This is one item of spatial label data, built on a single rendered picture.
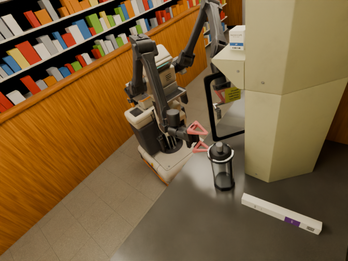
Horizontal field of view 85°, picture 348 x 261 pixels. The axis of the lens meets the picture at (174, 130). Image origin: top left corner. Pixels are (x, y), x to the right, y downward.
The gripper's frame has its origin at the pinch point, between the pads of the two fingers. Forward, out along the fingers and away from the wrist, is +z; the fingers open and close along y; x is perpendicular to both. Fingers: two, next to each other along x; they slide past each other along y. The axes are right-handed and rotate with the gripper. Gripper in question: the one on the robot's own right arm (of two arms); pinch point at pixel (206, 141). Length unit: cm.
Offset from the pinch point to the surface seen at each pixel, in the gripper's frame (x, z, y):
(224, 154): -1.6, 8.5, -1.9
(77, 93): 22, -183, -23
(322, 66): 16.4, 30.5, 27.2
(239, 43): 16.2, 7.3, 33.3
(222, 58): 9.6, 4.5, 31.2
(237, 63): 8.9, 9.9, 30.1
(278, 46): 8.8, 20.8, 35.3
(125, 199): -20, -109, -120
